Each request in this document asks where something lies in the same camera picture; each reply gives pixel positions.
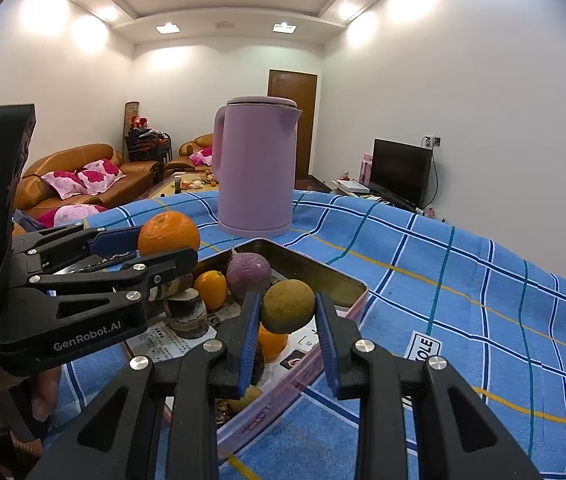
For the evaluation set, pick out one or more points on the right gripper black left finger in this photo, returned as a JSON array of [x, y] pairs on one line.
[[117, 435]]

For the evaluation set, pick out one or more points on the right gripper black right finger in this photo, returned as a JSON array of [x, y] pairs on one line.
[[457, 435]]

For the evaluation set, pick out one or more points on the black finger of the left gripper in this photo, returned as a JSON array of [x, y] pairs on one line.
[[73, 248], [41, 295]]

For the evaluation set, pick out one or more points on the pink metal tin box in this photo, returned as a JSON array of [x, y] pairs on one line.
[[292, 361]]

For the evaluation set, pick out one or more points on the green-brown kiwi fruit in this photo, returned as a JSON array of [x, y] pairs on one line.
[[252, 393], [287, 306]]

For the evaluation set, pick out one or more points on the round orange tangerine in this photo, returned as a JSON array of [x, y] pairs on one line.
[[167, 231]]

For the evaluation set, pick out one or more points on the purple round fruit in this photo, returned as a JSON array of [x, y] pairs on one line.
[[248, 272]]

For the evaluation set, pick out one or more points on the oval orange fruit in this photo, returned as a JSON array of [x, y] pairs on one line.
[[212, 288]]

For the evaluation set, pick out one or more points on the dark brown round fruit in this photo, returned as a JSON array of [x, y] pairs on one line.
[[259, 365]]

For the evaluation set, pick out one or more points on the person's left hand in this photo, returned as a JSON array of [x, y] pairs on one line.
[[18, 384]]

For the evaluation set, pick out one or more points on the orange leather sofa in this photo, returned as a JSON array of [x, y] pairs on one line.
[[35, 197]]

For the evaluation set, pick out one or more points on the pink floral cushion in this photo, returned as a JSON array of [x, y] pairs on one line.
[[93, 179]]

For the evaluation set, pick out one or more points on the wooden coffee table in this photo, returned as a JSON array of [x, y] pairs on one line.
[[182, 182]]

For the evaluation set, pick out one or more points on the orange leather armchair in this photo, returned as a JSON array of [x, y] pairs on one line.
[[193, 156]]

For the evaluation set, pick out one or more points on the blue plaid tablecloth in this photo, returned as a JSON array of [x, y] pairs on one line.
[[500, 320]]

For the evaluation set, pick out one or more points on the white tv stand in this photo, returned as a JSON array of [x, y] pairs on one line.
[[355, 189]]

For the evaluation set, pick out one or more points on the black television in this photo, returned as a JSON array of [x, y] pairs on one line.
[[401, 170]]

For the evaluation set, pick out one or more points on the pink electric kettle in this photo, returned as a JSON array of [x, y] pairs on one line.
[[254, 160]]

